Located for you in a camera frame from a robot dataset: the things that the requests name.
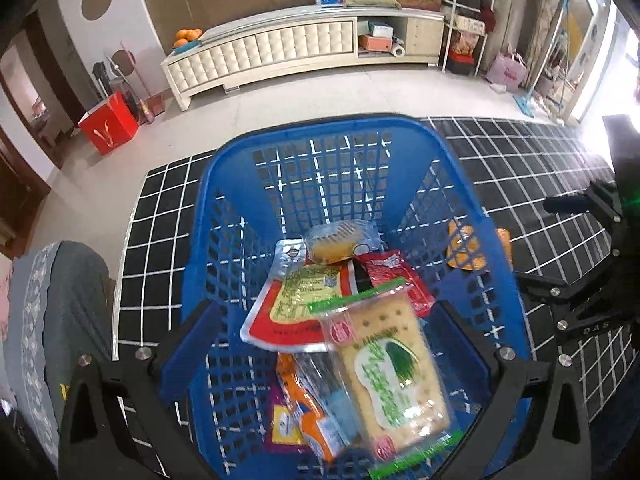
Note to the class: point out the black checked tablecloth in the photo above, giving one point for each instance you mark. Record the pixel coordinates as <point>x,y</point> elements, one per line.
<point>525,170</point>

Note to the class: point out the green folded cloth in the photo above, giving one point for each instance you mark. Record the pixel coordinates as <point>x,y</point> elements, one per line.
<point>372,2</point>

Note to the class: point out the dark wooden doorway frame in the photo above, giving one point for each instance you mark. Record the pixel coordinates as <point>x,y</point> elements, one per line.
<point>60,85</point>

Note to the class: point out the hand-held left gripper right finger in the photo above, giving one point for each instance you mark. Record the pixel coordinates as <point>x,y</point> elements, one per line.
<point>460,342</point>

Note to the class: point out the orange sausage packet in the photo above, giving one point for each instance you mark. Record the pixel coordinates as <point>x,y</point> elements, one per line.
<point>310,420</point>

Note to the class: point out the pink paper bag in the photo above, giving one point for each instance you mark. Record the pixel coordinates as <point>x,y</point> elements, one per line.
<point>506,70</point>

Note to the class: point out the teal box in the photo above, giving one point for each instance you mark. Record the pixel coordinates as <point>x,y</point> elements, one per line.
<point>380,28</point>

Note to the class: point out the dark wooden door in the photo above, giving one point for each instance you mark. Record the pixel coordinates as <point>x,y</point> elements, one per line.
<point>20,185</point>

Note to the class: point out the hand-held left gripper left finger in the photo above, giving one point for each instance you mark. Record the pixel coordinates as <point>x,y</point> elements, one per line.
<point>190,345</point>

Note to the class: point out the round brown wall plaque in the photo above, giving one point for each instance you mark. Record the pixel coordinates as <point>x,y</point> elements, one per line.
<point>97,0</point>

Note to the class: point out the white metal shelf rack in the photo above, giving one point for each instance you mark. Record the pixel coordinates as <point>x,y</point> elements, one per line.
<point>442,35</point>

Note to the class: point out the patterned beige curtain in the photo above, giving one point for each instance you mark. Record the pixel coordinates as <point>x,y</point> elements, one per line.
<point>542,20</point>

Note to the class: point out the white tv cabinet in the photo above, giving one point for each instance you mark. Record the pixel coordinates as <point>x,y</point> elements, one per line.
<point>260,45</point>

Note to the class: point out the broom and dustpan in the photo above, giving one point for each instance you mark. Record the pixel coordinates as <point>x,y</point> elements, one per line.
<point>150,110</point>

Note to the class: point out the pile of oranges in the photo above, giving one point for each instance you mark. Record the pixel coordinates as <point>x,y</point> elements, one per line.
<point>187,36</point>

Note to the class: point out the grey covered seat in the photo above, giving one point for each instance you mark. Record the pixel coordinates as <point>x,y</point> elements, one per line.
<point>65,320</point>

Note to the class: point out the paper towel roll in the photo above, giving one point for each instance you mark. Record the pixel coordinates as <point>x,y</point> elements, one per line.
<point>398,50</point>

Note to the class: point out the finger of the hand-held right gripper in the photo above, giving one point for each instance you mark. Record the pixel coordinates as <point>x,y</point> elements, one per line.
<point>580,202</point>
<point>595,310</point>

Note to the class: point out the orange box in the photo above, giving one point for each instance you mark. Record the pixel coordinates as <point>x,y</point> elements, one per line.
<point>375,42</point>

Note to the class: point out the small red snack packet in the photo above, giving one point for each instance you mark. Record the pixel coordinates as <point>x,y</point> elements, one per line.
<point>392,272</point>

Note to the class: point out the blue mop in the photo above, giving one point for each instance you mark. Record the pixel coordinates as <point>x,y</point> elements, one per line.
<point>525,105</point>

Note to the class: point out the blue plastic basket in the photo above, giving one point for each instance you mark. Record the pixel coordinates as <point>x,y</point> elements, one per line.
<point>325,170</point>

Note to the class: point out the purple snack packet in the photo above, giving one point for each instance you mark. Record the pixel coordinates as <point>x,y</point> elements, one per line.
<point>273,400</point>
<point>395,375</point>

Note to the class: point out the small round brown board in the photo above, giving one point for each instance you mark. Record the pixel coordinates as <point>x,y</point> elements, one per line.
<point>123,63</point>

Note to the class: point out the red and yellow snack packet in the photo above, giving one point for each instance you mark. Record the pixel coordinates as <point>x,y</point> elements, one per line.
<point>295,305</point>

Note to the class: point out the clear cake packet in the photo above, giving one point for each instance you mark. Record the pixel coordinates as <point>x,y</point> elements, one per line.
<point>340,245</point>

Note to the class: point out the pink cloth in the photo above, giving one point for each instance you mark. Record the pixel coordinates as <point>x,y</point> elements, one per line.
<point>5,300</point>

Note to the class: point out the orange snack packet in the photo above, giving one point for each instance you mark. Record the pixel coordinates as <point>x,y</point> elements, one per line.
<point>467,255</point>

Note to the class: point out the red paper bag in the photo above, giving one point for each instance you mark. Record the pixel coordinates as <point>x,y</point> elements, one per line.
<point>107,125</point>

